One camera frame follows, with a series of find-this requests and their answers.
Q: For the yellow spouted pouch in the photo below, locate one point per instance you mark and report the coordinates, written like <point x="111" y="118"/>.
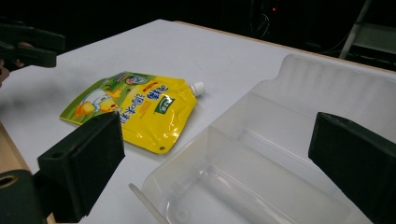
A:
<point x="149" y="109"/>

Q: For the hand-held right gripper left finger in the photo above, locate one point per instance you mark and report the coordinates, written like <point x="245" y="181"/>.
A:
<point x="84" y="161"/>

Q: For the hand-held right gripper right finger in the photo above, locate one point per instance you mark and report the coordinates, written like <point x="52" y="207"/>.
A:
<point x="358" y="155"/>

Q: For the clear plastic storage bin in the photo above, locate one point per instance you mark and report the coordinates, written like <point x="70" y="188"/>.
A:
<point x="264" y="155"/>

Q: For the grey metal stand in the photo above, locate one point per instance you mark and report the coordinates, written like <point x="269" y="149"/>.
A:
<point x="367" y="34"/>

